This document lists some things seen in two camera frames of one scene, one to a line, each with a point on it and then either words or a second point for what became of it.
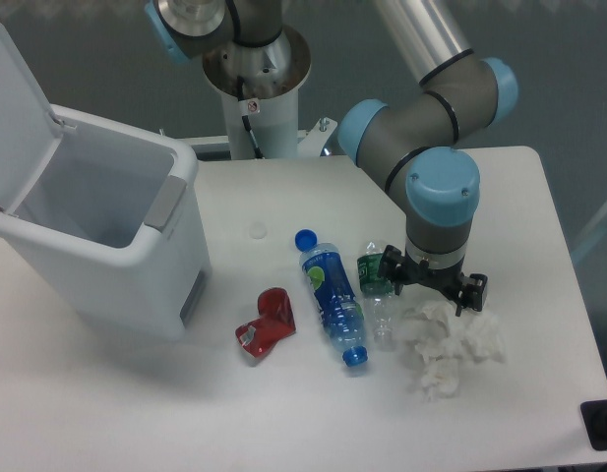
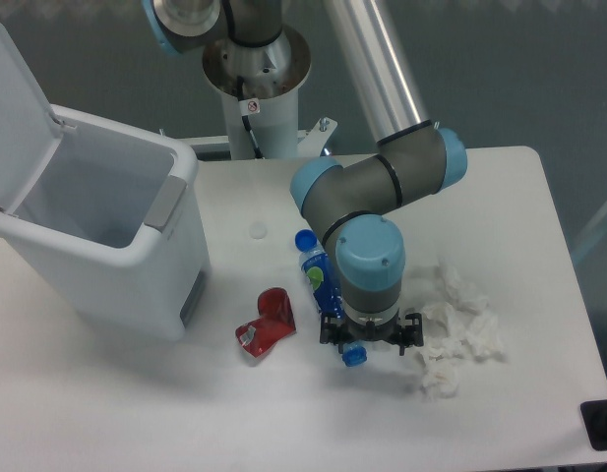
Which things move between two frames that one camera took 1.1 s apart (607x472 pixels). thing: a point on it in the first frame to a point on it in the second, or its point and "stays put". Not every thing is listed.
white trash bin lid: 23,129 stays put
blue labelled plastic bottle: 338,306 stays put
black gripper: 470,293 to 331,331
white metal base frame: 311,143 stays put
